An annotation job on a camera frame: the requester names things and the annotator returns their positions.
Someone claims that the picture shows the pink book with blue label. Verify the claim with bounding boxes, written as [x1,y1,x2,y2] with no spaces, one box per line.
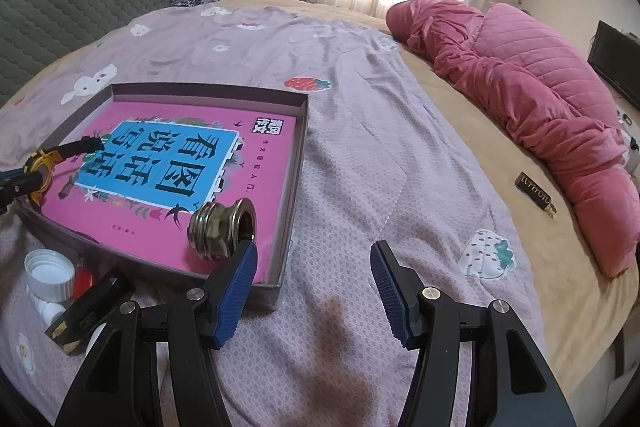
[42,102,299,279]

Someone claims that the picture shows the pink quilted duvet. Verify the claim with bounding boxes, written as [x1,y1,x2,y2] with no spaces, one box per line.
[386,0,640,279]

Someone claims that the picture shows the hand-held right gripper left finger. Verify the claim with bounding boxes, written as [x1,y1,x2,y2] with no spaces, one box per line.
[55,241,259,427]

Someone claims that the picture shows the red lighter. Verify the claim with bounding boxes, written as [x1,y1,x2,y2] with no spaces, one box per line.
[74,257,97,299]

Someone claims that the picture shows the white ribbed bottle cap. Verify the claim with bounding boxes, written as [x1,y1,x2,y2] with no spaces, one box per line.
[24,249,76,301]

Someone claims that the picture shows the small white plastic bottle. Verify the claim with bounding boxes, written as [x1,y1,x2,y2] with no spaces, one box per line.
[27,291,68,329]

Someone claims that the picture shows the beige bed sheet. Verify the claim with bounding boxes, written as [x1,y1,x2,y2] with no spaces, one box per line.
[220,0,640,380]

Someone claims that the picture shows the yellow black tape measure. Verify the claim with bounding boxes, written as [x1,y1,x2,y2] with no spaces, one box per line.
[25,134,104,206]

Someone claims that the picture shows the grey quilted headboard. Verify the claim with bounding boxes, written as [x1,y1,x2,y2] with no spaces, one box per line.
[0,0,212,108]

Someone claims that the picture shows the black faceted perfume bottle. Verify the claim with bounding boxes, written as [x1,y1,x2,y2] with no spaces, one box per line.
[45,273,137,356]

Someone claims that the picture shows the black flat screen television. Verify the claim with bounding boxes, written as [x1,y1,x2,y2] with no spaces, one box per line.
[587,20,640,111]

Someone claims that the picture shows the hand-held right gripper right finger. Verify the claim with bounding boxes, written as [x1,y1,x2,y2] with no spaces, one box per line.
[369,240,577,427]

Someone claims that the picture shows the purple printed blanket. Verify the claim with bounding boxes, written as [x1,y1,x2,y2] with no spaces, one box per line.
[0,4,547,427]

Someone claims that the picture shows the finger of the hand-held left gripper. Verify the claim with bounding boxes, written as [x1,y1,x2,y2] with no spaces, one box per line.
[0,169,48,214]

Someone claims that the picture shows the shallow grey cardboard box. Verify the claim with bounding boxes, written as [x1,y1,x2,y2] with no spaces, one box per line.
[12,82,311,313]

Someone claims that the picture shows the brass threaded pipe fitting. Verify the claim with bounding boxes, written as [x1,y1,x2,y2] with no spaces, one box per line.
[189,198,257,260]

